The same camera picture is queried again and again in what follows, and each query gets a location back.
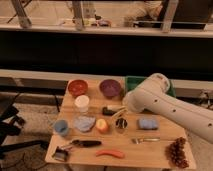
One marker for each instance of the yellow banana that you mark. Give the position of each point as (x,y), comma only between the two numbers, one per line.
(117,109)

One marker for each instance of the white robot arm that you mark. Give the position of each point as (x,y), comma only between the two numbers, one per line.
(151,94)

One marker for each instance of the purple bowl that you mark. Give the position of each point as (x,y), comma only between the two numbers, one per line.
(110,88)

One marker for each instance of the red bowl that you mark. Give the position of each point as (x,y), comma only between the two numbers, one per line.
(77,87)

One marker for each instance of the green plastic tray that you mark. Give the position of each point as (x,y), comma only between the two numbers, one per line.
(132,82)

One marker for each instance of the black rectangular block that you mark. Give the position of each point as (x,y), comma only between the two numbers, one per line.
(107,112)

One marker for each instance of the white cup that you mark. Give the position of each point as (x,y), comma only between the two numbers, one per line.
(82,103)

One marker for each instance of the red yellow apple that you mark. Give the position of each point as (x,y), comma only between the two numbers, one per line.
(102,126)

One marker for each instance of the small metal cup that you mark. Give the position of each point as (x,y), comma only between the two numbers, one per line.
(121,124)

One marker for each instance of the grey-blue crumpled cloth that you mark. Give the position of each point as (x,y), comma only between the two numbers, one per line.
(84,123)

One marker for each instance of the blue sponge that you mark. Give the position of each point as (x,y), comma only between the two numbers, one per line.
(148,124)

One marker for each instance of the blue cup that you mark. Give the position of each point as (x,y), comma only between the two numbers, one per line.
(61,127)

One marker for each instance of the silver fork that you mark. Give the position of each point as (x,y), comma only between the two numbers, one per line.
(141,140)

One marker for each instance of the red chili pepper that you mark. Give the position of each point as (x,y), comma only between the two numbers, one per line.
(114,153)

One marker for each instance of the small metal clip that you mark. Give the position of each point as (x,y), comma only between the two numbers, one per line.
(60,155)

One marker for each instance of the bunch of red grapes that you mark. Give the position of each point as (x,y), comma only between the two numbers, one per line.
(176,154)

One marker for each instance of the black chair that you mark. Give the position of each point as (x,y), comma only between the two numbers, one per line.
(8,118)

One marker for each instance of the black handled peeler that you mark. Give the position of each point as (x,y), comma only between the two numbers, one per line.
(82,143)

